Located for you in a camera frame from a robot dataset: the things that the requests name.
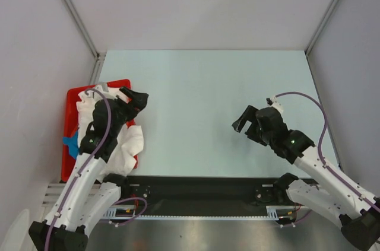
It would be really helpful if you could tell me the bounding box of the white t shirt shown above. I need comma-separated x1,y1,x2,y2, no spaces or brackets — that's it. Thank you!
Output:
76,90,144,182

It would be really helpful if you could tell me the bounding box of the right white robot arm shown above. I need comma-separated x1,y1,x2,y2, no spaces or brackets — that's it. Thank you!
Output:
232,105,379,250

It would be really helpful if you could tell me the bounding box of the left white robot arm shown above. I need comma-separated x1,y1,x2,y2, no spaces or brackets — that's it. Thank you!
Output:
28,85,148,250

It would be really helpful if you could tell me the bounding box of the blue t shirt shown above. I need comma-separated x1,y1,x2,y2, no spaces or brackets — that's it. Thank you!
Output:
62,131,79,160

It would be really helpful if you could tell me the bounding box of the red plastic bin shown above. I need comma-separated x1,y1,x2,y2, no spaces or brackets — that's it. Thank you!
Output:
61,86,138,183

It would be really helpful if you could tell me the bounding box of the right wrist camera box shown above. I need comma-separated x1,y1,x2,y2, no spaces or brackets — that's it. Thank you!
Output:
266,97,284,114

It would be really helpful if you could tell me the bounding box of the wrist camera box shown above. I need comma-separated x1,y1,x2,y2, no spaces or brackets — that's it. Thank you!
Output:
99,82,109,92
266,97,284,114

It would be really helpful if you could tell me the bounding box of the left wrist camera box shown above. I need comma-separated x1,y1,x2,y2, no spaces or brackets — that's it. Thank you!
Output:
99,82,109,92

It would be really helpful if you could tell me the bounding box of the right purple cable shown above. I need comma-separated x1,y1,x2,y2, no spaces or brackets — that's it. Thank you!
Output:
274,91,380,219

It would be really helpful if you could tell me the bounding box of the purple cable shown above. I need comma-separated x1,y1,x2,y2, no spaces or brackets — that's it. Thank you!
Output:
274,91,380,219
44,88,112,251

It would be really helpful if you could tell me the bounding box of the white slotted cable duct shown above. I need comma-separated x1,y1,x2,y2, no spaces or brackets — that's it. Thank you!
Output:
101,201,302,223

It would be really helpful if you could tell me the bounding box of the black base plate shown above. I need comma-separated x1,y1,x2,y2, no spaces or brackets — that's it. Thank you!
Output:
120,176,295,206

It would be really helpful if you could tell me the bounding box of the aluminium frame rail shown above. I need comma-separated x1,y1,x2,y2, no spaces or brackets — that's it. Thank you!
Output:
42,183,100,206

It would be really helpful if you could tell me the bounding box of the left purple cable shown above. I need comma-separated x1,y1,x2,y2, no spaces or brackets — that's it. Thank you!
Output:
44,88,112,251

